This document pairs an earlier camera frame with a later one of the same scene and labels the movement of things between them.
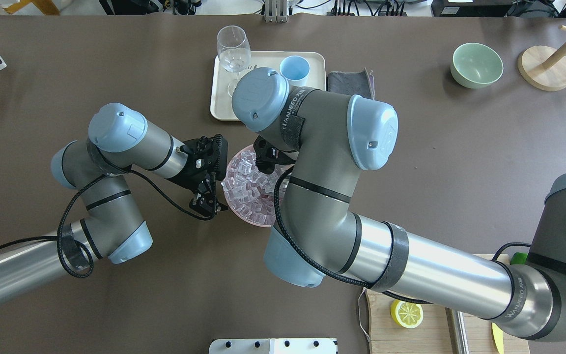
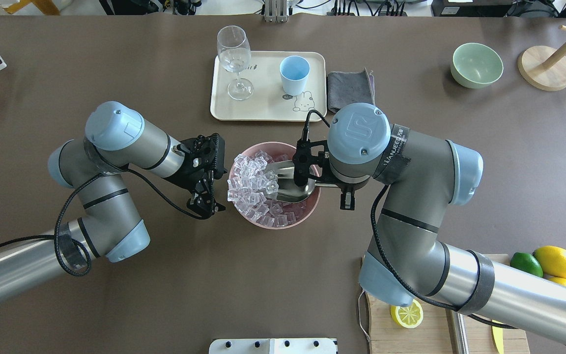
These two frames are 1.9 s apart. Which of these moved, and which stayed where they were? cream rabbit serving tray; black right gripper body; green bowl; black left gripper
Moved: black right gripper body
Stayed: black left gripper; cream rabbit serving tray; green bowl
